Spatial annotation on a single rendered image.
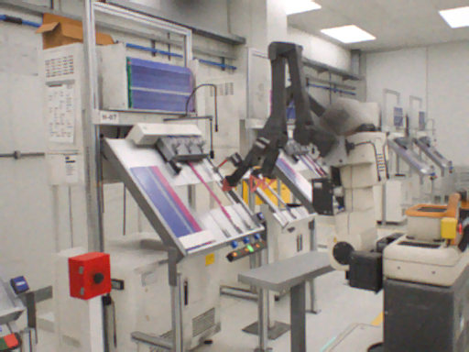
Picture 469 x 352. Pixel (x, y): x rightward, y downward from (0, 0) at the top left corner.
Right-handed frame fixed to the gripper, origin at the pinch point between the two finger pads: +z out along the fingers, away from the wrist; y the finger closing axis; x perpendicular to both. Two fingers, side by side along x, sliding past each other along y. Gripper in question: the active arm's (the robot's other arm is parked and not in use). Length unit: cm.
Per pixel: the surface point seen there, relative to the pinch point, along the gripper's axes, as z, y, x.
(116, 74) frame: -19, 51, -64
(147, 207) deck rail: 3, 60, 2
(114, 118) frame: -5, 53, -47
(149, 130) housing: -6, 36, -39
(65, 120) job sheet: 16, 61, -66
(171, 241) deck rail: 3, 59, 22
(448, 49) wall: -141, -744, -159
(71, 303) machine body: 85, 58, 4
